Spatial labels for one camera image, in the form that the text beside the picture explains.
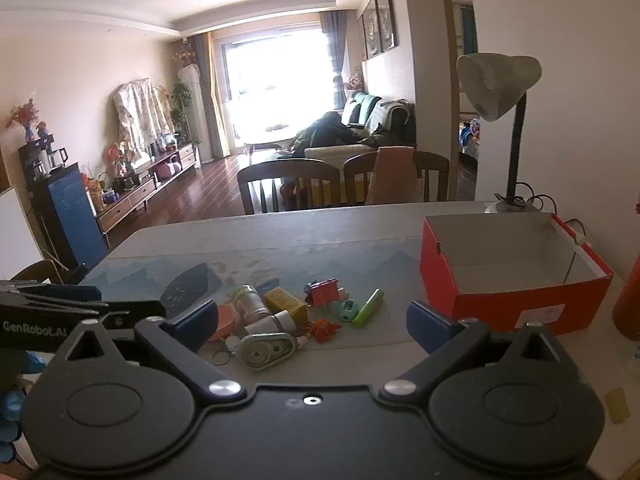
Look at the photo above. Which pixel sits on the red cardboard box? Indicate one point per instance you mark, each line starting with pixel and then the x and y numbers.
pixel 500 310

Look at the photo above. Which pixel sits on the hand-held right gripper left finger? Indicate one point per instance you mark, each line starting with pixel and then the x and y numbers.
pixel 192 320

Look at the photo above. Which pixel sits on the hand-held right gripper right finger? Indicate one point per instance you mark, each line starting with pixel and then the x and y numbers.
pixel 427 325

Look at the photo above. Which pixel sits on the dark clothes pile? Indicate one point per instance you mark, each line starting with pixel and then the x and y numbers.
pixel 325 132

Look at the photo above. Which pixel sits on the white coffee table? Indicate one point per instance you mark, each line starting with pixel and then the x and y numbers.
pixel 270 137

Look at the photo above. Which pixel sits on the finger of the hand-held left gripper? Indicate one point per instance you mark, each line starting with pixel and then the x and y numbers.
pixel 135 312
pixel 75 292

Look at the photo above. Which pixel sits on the orange-red bottle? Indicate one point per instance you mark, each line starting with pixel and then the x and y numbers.
pixel 629 300

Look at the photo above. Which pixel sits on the teal small toy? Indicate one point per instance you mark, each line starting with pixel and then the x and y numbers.
pixel 346 310

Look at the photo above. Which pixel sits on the blue cabinet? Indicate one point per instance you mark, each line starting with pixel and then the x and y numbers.
pixel 70 210

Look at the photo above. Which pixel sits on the pink plush toy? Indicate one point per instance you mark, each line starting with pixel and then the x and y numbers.
pixel 354 81

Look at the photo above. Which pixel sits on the wooden television cabinet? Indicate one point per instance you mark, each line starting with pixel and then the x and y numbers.
pixel 150 185

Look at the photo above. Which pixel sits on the grey window curtain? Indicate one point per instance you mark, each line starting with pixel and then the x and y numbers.
pixel 334 55

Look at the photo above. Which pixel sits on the person's left hand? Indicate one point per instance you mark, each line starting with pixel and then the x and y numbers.
pixel 11 420

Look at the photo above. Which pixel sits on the pink cloth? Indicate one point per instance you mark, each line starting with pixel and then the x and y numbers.
pixel 395 175

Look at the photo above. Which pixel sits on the pink heart-shaped dish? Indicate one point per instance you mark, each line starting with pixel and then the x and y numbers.
pixel 225 322

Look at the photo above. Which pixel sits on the pink and blue toy figurine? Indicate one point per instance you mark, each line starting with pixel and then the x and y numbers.
pixel 325 292

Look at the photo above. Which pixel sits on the black coffee machine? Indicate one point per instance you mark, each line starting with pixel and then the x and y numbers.
pixel 42 160

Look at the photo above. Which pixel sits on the white tube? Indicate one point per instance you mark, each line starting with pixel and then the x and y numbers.
pixel 272 322

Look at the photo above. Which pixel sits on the yellow small box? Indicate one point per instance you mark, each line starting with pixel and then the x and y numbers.
pixel 287 305

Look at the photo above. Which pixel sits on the white standing air conditioner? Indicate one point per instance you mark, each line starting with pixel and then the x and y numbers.
pixel 196 105

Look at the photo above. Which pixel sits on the grey desk lamp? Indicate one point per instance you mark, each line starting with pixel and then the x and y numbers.
pixel 495 85

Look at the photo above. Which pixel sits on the dark wooden dining chair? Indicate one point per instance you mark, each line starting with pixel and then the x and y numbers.
pixel 435 170
pixel 37 271
pixel 287 170

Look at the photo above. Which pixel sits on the dark framed wall picture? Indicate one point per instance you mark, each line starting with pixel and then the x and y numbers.
pixel 386 15
pixel 371 27
pixel 362 37

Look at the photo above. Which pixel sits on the red flowers in vase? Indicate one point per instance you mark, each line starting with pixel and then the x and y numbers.
pixel 22 115

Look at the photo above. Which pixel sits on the yellow sticky note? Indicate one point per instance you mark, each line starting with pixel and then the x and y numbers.
pixel 617 405

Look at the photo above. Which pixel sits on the green highlighter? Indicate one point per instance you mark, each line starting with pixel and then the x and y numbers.
pixel 369 307

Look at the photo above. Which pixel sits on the green potted plant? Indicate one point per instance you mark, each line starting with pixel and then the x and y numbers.
pixel 181 100

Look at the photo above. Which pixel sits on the glass jar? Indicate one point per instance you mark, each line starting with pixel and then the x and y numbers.
pixel 250 302

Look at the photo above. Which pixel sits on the correction tape dispenser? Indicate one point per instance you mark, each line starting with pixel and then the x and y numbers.
pixel 265 352

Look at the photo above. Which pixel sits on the light sofa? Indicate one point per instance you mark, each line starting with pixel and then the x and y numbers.
pixel 370 120

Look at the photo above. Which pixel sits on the colourful clothes pile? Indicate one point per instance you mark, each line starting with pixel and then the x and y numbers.
pixel 470 137

